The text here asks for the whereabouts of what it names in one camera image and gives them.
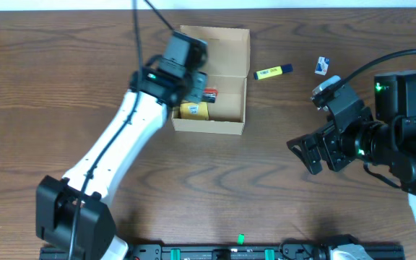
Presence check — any black mounting rail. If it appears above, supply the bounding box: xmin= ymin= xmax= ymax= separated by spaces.
xmin=40 ymin=234 xmax=406 ymax=260

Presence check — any yellow highlighter with blue cap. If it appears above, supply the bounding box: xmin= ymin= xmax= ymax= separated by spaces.
xmin=253 ymin=64 xmax=293 ymax=80

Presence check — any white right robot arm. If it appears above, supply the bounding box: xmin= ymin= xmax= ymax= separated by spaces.
xmin=287 ymin=70 xmax=416 ymax=223

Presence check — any open cardboard box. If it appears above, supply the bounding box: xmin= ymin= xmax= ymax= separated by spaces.
xmin=171 ymin=25 xmax=251 ymax=135

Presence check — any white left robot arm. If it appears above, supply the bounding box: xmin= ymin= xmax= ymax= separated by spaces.
xmin=35 ymin=31 xmax=207 ymax=259

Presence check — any small white blue eraser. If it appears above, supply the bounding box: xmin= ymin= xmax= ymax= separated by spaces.
xmin=314 ymin=56 xmax=330 ymax=76

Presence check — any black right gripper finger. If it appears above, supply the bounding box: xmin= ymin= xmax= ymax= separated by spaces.
xmin=287 ymin=139 xmax=322 ymax=175
xmin=295 ymin=131 xmax=325 ymax=152

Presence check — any red black stapler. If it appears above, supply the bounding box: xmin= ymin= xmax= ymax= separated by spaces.
xmin=201 ymin=88 xmax=218 ymax=103

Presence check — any small green clip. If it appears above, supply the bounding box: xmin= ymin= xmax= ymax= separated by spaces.
xmin=237 ymin=233 xmax=245 ymax=245

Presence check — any yellow sticky note pad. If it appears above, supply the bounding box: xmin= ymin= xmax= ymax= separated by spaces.
xmin=179 ymin=102 xmax=209 ymax=121

